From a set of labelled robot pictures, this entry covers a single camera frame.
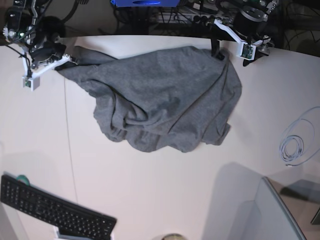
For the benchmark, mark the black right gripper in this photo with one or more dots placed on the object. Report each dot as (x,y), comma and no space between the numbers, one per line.
(46,50)

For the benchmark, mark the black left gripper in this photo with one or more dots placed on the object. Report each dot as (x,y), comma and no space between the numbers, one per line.
(250,24)

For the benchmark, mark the grey t-shirt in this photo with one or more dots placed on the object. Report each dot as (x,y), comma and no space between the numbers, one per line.
(178,97)

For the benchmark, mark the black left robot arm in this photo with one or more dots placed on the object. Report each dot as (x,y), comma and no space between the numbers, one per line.
(229,8)

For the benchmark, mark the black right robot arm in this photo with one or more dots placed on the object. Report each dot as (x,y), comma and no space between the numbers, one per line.
(38,35)

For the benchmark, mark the white power strip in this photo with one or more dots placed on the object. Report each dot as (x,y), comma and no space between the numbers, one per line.
(203,19)

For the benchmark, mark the blue box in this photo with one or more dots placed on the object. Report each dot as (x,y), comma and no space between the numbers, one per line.
(145,3)

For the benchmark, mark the green tape roll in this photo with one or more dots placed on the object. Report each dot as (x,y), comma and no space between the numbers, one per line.
(23,179)

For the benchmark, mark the black computer keyboard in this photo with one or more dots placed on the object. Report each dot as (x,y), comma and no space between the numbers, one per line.
(55,211)

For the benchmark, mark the round metallic can top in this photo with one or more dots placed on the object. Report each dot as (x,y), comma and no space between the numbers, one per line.
(173,236)

